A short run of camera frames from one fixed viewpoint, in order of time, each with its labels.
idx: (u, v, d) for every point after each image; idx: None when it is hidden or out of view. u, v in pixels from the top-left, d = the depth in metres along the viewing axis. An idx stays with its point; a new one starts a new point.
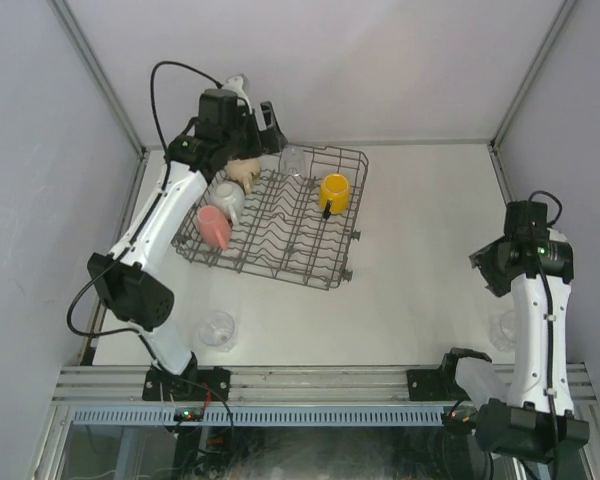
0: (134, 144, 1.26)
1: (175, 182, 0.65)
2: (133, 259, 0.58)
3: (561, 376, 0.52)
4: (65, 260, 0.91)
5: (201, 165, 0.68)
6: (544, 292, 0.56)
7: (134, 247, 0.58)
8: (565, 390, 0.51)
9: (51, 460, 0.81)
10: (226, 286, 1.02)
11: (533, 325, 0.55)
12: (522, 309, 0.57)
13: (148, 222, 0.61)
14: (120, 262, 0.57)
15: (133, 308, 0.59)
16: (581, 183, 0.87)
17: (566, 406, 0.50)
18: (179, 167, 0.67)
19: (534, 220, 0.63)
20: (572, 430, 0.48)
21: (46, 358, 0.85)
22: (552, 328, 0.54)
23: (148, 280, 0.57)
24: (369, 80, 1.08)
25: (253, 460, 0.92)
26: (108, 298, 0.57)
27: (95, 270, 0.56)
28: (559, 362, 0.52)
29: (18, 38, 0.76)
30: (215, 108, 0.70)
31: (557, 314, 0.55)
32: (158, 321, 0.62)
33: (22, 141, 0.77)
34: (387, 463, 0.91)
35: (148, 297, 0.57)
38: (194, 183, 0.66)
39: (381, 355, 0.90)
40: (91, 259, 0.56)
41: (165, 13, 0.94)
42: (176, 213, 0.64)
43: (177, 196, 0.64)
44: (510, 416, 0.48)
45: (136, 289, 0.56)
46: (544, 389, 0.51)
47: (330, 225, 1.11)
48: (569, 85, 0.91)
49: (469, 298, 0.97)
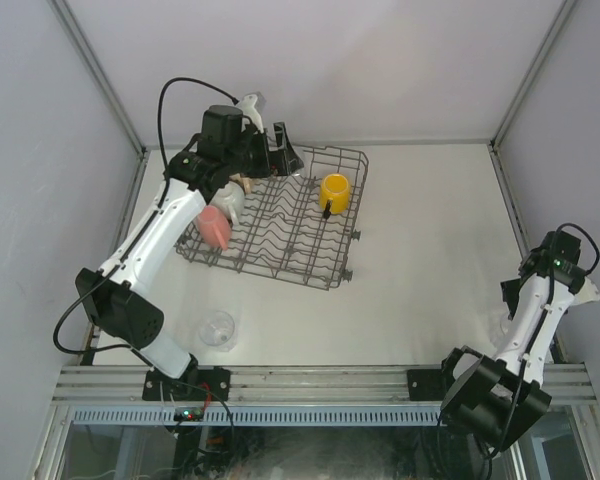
0: (134, 144, 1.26)
1: (172, 200, 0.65)
2: (123, 277, 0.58)
3: (540, 354, 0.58)
4: (65, 260, 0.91)
5: (201, 184, 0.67)
6: (548, 290, 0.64)
7: (124, 265, 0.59)
8: (538, 366, 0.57)
9: (51, 459, 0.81)
10: (226, 285, 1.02)
11: (528, 310, 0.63)
12: (526, 299, 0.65)
13: (142, 240, 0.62)
14: (108, 280, 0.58)
15: (120, 329, 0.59)
16: (582, 183, 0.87)
17: (535, 377, 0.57)
18: (179, 184, 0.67)
19: (563, 249, 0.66)
20: (531, 397, 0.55)
21: (46, 358, 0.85)
22: (544, 317, 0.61)
23: (137, 302, 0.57)
24: (369, 80, 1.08)
25: (254, 460, 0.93)
26: (95, 314, 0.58)
27: (84, 287, 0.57)
28: (542, 343, 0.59)
29: (17, 37, 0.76)
30: (219, 126, 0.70)
31: (554, 309, 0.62)
32: (145, 340, 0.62)
33: (22, 141, 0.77)
34: (387, 463, 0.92)
35: (135, 318, 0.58)
38: (191, 202, 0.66)
39: (381, 355, 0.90)
40: (81, 275, 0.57)
41: (165, 13, 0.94)
42: (170, 231, 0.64)
43: (173, 214, 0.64)
44: (479, 366, 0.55)
45: (122, 311, 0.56)
46: (520, 355, 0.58)
47: (330, 225, 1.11)
48: (569, 85, 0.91)
49: (470, 298, 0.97)
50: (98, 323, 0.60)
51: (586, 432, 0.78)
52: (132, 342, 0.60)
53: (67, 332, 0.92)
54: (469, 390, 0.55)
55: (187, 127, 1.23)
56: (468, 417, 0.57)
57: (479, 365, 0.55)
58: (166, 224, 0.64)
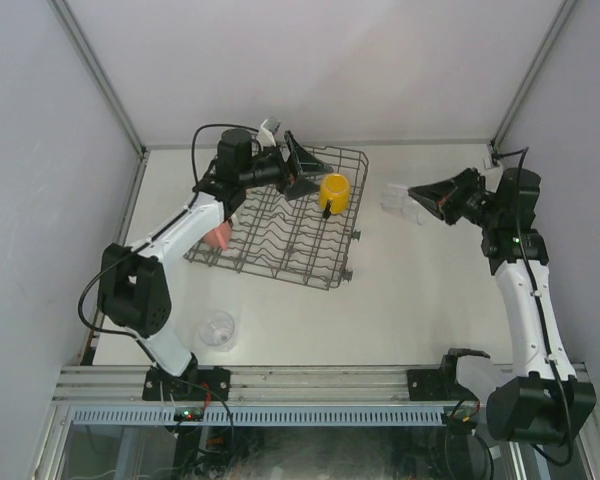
0: (134, 144, 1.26)
1: (201, 204, 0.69)
2: (151, 253, 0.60)
3: (558, 344, 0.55)
4: (64, 259, 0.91)
5: (224, 202, 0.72)
6: (527, 274, 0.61)
7: (154, 243, 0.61)
8: (563, 355, 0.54)
9: (51, 460, 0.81)
10: (226, 285, 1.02)
11: (523, 301, 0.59)
12: (510, 292, 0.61)
13: (172, 228, 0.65)
14: (136, 253, 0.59)
15: (129, 310, 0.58)
16: (583, 183, 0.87)
17: (568, 371, 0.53)
18: (207, 196, 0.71)
19: (523, 207, 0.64)
20: (580, 395, 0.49)
21: (46, 358, 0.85)
22: (540, 303, 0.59)
23: (160, 276, 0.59)
24: (369, 81, 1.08)
25: (253, 460, 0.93)
26: (109, 292, 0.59)
27: (111, 257, 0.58)
28: (553, 334, 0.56)
29: (18, 38, 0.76)
30: (231, 154, 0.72)
31: (541, 290, 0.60)
32: (152, 329, 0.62)
33: (23, 141, 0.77)
34: (387, 463, 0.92)
35: (152, 296, 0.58)
38: (219, 208, 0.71)
39: (381, 354, 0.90)
40: (108, 250, 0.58)
41: (166, 13, 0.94)
42: (193, 231, 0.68)
43: (200, 215, 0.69)
44: (520, 389, 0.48)
45: (146, 284, 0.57)
46: (545, 356, 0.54)
47: (330, 225, 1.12)
48: (571, 84, 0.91)
49: (470, 297, 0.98)
50: (108, 305, 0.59)
51: (586, 432, 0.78)
52: (141, 331, 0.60)
53: (67, 332, 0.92)
54: (519, 414, 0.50)
55: (187, 127, 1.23)
56: (525, 439, 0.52)
57: (521, 390, 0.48)
58: (194, 222, 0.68)
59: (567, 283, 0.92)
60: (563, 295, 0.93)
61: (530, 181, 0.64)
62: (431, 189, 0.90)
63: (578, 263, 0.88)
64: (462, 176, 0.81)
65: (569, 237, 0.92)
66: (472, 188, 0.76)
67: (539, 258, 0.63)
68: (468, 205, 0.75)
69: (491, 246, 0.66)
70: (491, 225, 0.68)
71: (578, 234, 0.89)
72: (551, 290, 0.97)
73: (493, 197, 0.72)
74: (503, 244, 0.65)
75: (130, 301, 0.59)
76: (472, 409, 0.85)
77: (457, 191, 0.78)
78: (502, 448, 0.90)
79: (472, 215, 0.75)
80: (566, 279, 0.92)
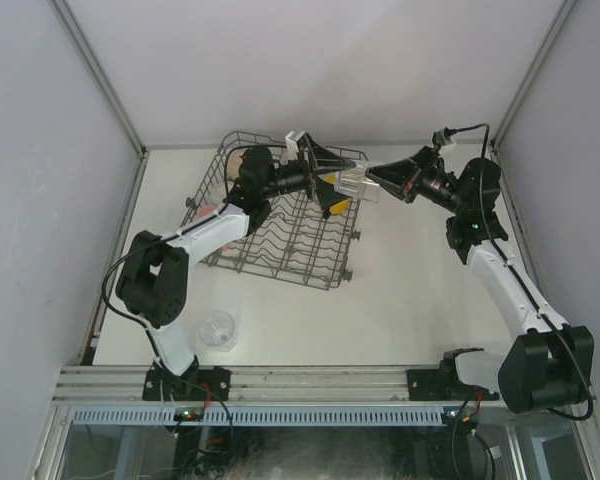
0: (134, 144, 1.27)
1: (229, 212, 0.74)
2: (179, 244, 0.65)
3: (543, 299, 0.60)
4: (64, 259, 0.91)
5: (250, 215, 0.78)
6: (495, 249, 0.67)
7: (182, 236, 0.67)
8: (550, 307, 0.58)
9: (51, 460, 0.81)
10: (227, 285, 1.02)
11: (498, 273, 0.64)
12: (488, 270, 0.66)
13: (201, 228, 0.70)
14: (165, 242, 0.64)
15: (145, 297, 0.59)
16: (583, 182, 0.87)
17: (560, 320, 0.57)
18: (235, 207, 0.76)
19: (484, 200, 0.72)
20: (579, 340, 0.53)
21: (46, 358, 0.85)
22: (514, 270, 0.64)
23: (181, 268, 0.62)
24: (369, 81, 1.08)
25: (253, 460, 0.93)
26: (131, 275, 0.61)
27: (140, 243, 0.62)
28: (537, 292, 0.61)
29: (18, 38, 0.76)
30: (256, 177, 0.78)
31: (512, 259, 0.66)
32: (166, 319, 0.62)
33: (23, 141, 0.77)
34: (387, 463, 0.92)
35: (171, 282, 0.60)
38: (246, 220, 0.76)
39: (381, 355, 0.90)
40: (138, 237, 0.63)
41: (166, 14, 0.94)
42: (218, 235, 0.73)
43: (228, 222, 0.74)
44: (526, 349, 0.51)
45: (170, 271, 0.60)
46: (536, 313, 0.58)
47: (330, 225, 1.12)
48: (571, 83, 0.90)
49: (470, 296, 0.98)
50: (124, 289, 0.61)
51: (586, 432, 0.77)
52: (154, 319, 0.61)
53: (67, 332, 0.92)
54: (531, 374, 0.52)
55: (188, 127, 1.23)
56: (543, 402, 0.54)
57: (527, 351, 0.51)
58: (221, 227, 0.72)
59: (567, 283, 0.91)
60: (563, 295, 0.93)
61: (491, 180, 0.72)
62: (391, 167, 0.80)
63: (579, 262, 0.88)
64: (419, 156, 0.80)
65: (569, 237, 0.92)
66: (433, 168, 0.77)
67: (500, 236, 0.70)
68: (434, 189, 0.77)
69: (456, 238, 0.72)
70: (456, 218, 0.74)
71: (578, 234, 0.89)
72: (552, 290, 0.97)
73: (456, 182, 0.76)
74: (467, 235, 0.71)
75: (145, 288, 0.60)
76: (472, 410, 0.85)
77: (422, 172, 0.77)
78: (502, 448, 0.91)
79: (438, 200, 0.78)
80: (566, 279, 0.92)
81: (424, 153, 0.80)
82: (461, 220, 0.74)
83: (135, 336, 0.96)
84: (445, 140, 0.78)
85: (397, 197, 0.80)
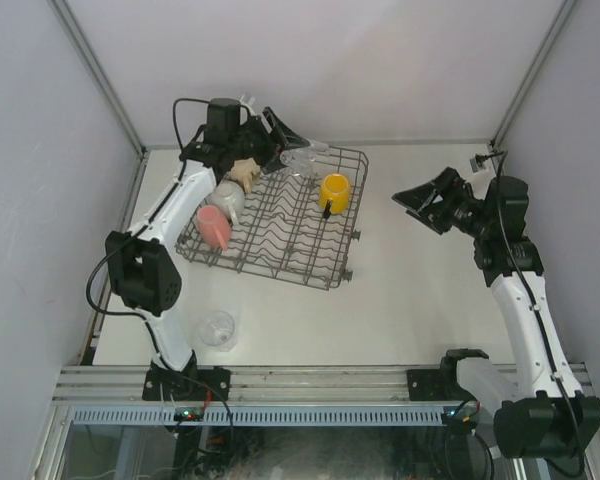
0: (134, 144, 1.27)
1: (190, 174, 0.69)
2: (152, 236, 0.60)
3: (562, 358, 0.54)
4: (64, 259, 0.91)
5: (212, 165, 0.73)
6: (523, 286, 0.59)
7: (152, 225, 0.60)
8: (569, 371, 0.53)
9: (51, 460, 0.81)
10: (227, 286, 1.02)
11: (522, 316, 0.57)
12: (510, 307, 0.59)
13: (167, 206, 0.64)
14: (138, 236, 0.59)
15: (143, 291, 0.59)
16: (583, 182, 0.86)
17: (575, 387, 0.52)
18: (194, 164, 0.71)
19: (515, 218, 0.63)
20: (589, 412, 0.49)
21: (46, 358, 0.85)
22: (540, 316, 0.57)
23: (165, 257, 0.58)
24: (369, 80, 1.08)
25: (254, 460, 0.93)
26: (121, 277, 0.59)
27: (114, 244, 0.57)
28: (557, 350, 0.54)
29: (17, 38, 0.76)
30: (222, 116, 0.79)
31: (540, 303, 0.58)
32: (168, 302, 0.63)
33: (22, 141, 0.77)
34: (387, 463, 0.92)
35: (161, 275, 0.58)
38: (209, 174, 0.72)
39: (381, 355, 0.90)
40: (109, 238, 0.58)
41: (165, 14, 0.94)
42: (189, 202, 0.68)
43: (192, 186, 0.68)
44: (529, 410, 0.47)
45: (154, 266, 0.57)
46: (550, 374, 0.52)
47: (330, 225, 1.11)
48: (572, 83, 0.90)
49: (469, 296, 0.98)
50: (121, 288, 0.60)
51: None
52: (158, 307, 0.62)
53: (67, 332, 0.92)
54: (529, 434, 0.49)
55: (188, 127, 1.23)
56: (534, 452, 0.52)
57: (532, 413, 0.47)
58: (188, 194, 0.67)
59: (567, 283, 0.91)
60: (563, 295, 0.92)
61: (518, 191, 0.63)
62: (417, 192, 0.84)
63: (579, 262, 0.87)
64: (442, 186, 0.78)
65: (569, 238, 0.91)
66: (460, 199, 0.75)
67: (536, 270, 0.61)
68: (460, 218, 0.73)
69: (485, 259, 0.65)
70: (485, 238, 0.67)
71: (578, 234, 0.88)
72: (552, 290, 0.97)
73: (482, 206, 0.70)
74: (497, 256, 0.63)
75: (140, 281, 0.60)
76: (472, 409, 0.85)
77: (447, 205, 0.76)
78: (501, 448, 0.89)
79: (462, 229, 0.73)
80: (566, 279, 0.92)
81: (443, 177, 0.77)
82: (491, 240, 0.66)
83: (135, 337, 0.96)
84: (453, 173, 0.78)
85: (429, 229, 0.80)
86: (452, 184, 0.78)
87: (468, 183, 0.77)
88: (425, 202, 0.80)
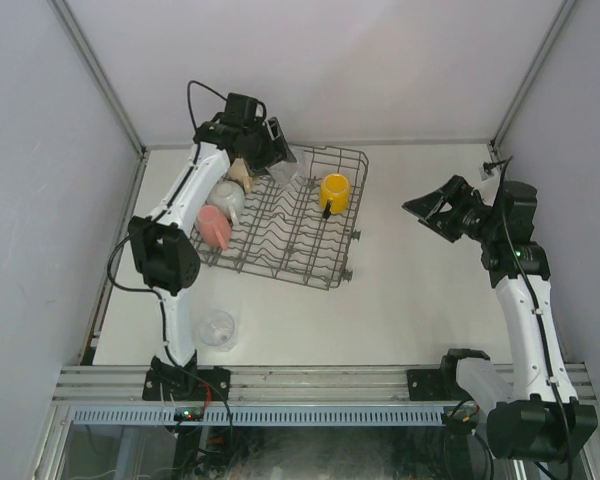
0: (134, 144, 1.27)
1: (205, 157, 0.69)
2: (170, 221, 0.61)
3: (560, 364, 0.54)
4: (64, 258, 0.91)
5: (225, 147, 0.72)
6: (527, 289, 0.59)
7: (171, 210, 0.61)
8: (565, 377, 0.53)
9: (51, 460, 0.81)
10: (226, 286, 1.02)
11: (523, 320, 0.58)
12: (512, 309, 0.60)
13: (185, 190, 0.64)
14: (158, 221, 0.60)
15: (165, 272, 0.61)
16: (583, 181, 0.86)
17: (570, 393, 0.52)
18: (207, 147, 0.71)
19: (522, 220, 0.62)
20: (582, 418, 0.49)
21: (46, 358, 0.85)
22: (541, 320, 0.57)
23: (184, 241, 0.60)
24: (369, 81, 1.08)
25: (254, 460, 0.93)
26: (142, 259, 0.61)
27: (135, 227, 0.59)
28: (556, 356, 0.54)
29: (18, 38, 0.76)
30: (242, 104, 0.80)
31: (543, 307, 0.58)
32: (188, 282, 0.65)
33: (23, 141, 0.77)
34: (387, 463, 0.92)
35: (181, 257, 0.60)
38: (223, 157, 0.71)
39: (381, 355, 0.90)
40: (132, 222, 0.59)
41: (165, 14, 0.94)
42: (204, 186, 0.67)
43: (206, 170, 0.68)
44: (521, 412, 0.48)
45: (174, 249, 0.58)
46: (546, 379, 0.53)
47: (329, 225, 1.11)
48: (572, 83, 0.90)
49: (469, 296, 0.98)
50: (144, 268, 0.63)
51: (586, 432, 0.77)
52: (178, 286, 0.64)
53: (67, 332, 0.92)
54: (519, 436, 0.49)
55: (187, 127, 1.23)
56: (525, 456, 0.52)
57: (524, 414, 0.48)
58: (202, 177, 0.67)
59: (567, 283, 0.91)
60: (563, 295, 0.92)
61: (526, 193, 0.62)
62: (423, 200, 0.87)
63: (579, 262, 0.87)
64: (451, 194, 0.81)
65: (569, 238, 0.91)
66: (467, 204, 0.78)
67: (542, 274, 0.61)
68: (467, 224, 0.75)
69: (492, 259, 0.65)
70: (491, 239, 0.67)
71: (578, 234, 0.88)
72: (552, 290, 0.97)
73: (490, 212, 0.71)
74: (504, 256, 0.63)
75: (162, 262, 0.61)
76: (472, 409, 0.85)
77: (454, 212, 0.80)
78: None
79: (468, 233, 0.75)
80: (566, 280, 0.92)
81: (449, 185, 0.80)
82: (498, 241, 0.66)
83: (135, 337, 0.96)
84: (461, 180, 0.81)
85: (443, 237, 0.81)
86: (460, 191, 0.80)
87: (476, 189, 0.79)
88: (432, 210, 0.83)
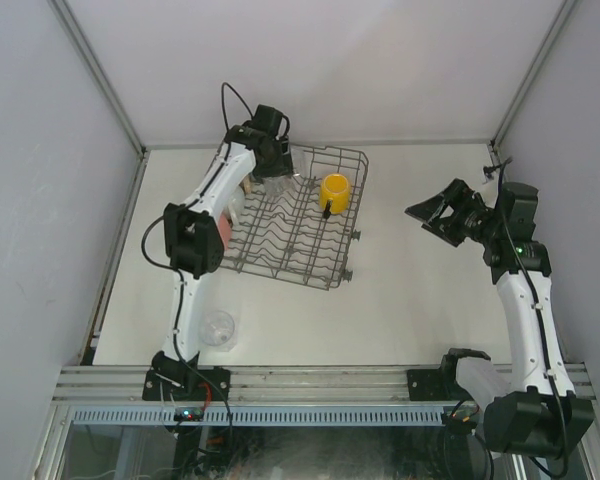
0: (134, 144, 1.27)
1: (235, 155, 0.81)
2: (202, 209, 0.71)
3: (557, 359, 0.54)
4: (64, 258, 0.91)
5: (252, 148, 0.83)
6: (528, 286, 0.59)
7: (203, 200, 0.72)
8: (562, 371, 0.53)
9: (50, 459, 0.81)
10: (227, 286, 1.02)
11: (522, 314, 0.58)
12: (512, 305, 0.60)
13: (215, 183, 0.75)
14: (190, 209, 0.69)
15: (193, 254, 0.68)
16: (583, 181, 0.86)
17: (567, 386, 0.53)
18: (238, 146, 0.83)
19: (523, 218, 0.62)
20: (577, 411, 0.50)
21: (46, 358, 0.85)
22: (541, 316, 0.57)
23: (213, 228, 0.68)
24: (369, 81, 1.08)
25: (254, 460, 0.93)
26: (173, 242, 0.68)
27: (171, 212, 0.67)
28: (554, 350, 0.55)
29: (18, 37, 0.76)
30: (269, 114, 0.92)
31: (543, 303, 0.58)
32: (211, 268, 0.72)
33: (22, 141, 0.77)
34: (387, 463, 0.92)
35: (210, 241, 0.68)
38: (250, 156, 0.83)
39: (381, 355, 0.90)
40: (168, 207, 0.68)
41: (166, 14, 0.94)
42: (232, 180, 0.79)
43: (235, 167, 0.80)
44: (517, 404, 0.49)
45: (205, 232, 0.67)
46: (544, 372, 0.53)
47: (329, 225, 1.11)
48: (572, 83, 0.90)
49: (468, 296, 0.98)
50: (173, 251, 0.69)
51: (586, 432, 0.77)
52: (202, 270, 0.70)
53: (67, 332, 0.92)
54: (516, 428, 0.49)
55: (188, 127, 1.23)
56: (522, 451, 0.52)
57: (520, 406, 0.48)
58: (231, 173, 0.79)
59: (567, 283, 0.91)
60: (563, 295, 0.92)
61: (525, 190, 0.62)
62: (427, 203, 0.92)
63: (579, 262, 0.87)
64: (453, 196, 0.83)
65: (570, 238, 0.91)
66: (468, 205, 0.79)
67: (543, 270, 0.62)
68: (468, 225, 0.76)
69: (493, 255, 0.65)
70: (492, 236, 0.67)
71: (578, 234, 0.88)
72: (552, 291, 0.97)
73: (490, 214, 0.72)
74: (505, 254, 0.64)
75: (190, 245, 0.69)
76: (471, 409, 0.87)
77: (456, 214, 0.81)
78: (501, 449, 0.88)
79: (470, 234, 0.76)
80: (566, 279, 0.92)
81: (451, 187, 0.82)
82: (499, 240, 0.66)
83: (135, 337, 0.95)
84: (462, 183, 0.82)
85: (444, 239, 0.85)
86: (461, 193, 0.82)
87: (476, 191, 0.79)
88: (435, 213, 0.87)
